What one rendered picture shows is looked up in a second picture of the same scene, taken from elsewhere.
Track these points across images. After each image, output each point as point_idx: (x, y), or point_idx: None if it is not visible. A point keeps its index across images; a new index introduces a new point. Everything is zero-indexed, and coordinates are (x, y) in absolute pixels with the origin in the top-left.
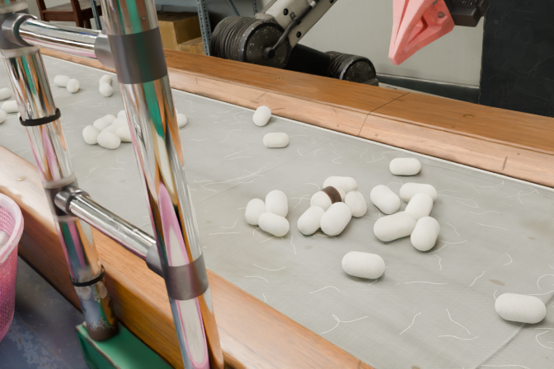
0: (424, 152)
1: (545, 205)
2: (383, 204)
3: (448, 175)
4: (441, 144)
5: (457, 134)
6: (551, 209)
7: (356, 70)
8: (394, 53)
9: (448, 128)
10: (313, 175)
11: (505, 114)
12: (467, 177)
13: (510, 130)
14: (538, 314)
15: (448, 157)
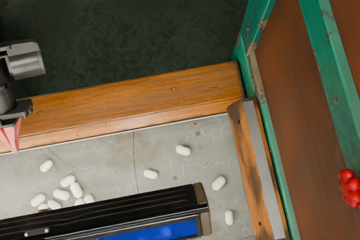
0: (40, 145)
1: (105, 148)
2: (65, 199)
3: (62, 153)
4: (45, 139)
5: (49, 132)
6: (109, 149)
7: None
8: (16, 152)
9: (42, 130)
10: (15, 197)
11: (53, 101)
12: (69, 150)
13: (65, 115)
14: None
15: (52, 142)
